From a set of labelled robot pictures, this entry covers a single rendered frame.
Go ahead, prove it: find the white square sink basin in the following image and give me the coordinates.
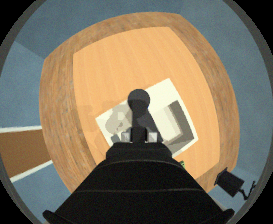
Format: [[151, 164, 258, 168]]
[[95, 78, 199, 158]]

